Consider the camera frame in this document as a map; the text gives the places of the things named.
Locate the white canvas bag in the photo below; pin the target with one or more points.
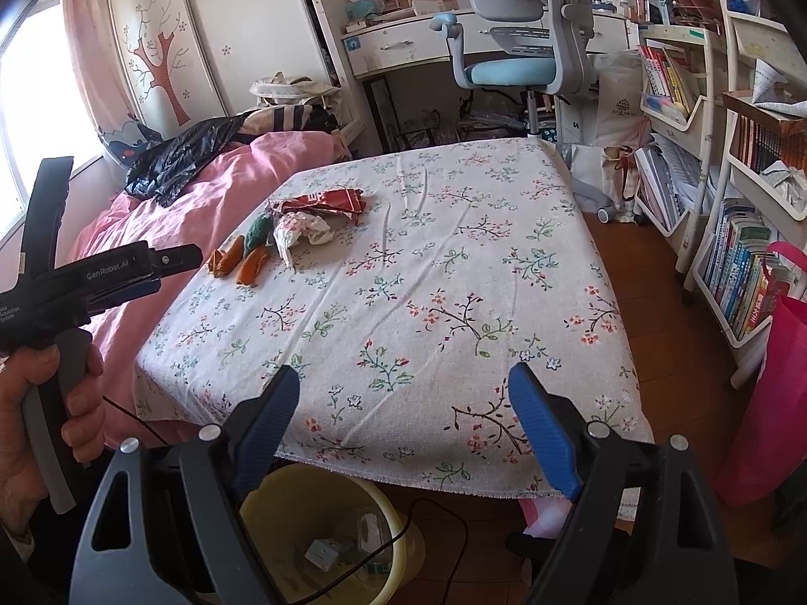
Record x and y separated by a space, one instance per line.
280 90

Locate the grey blue desk chair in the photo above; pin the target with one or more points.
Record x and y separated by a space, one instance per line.
545 42

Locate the window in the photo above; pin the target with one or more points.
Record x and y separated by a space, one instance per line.
43 114

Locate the white book shelf rack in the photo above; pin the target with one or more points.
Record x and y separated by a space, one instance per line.
725 172

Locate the striped folded cloth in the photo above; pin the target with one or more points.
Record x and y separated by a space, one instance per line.
297 117

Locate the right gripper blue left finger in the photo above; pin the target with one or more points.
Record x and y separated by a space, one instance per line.
258 426

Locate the red snack wrapper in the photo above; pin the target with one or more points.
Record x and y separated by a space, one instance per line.
348 202

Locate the white crumpled wrapper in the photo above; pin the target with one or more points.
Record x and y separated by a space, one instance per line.
293 226

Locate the white wardrobe tree decal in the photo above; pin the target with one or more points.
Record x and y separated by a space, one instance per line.
187 60

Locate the orange peel piece near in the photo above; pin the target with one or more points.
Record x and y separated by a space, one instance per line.
252 265

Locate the left hand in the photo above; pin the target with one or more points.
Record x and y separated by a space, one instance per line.
22 484

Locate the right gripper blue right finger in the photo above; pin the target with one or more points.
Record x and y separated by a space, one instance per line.
551 424

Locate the clear plastic bottle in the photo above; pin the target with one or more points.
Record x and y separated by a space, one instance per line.
356 534

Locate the floral white table cloth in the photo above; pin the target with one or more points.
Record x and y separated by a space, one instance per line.
469 259

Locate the white desk with drawers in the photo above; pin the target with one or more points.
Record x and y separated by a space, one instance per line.
411 42

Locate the black shiny jacket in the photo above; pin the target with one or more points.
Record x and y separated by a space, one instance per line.
162 172

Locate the pink shopping bag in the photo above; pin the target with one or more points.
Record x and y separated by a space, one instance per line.
770 442

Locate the yellow trash bin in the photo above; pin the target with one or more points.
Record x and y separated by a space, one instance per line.
295 504

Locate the pink curtain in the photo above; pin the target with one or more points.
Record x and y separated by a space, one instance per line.
102 85

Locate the pink bed duvet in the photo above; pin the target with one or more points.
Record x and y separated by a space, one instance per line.
206 212

